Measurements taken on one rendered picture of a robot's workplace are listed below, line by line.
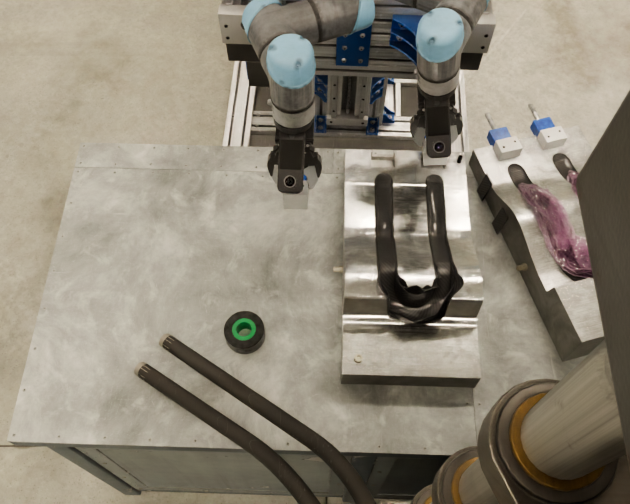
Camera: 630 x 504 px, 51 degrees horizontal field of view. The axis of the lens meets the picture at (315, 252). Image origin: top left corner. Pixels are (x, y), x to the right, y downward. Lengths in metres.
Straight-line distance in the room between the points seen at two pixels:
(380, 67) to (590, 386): 1.53
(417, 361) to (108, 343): 0.61
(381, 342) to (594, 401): 0.90
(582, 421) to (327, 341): 0.95
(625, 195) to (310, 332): 1.12
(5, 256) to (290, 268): 1.39
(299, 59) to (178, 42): 1.98
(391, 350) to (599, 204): 1.01
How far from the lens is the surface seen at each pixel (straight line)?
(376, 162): 1.49
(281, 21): 1.16
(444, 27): 1.15
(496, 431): 0.56
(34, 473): 2.26
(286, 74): 1.07
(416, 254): 1.32
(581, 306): 1.36
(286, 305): 1.38
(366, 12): 1.20
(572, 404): 0.45
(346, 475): 1.15
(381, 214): 1.40
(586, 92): 2.98
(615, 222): 0.29
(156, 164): 1.60
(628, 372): 0.28
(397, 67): 1.88
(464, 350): 1.31
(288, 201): 1.34
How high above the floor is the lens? 2.06
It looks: 62 degrees down
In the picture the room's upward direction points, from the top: straight up
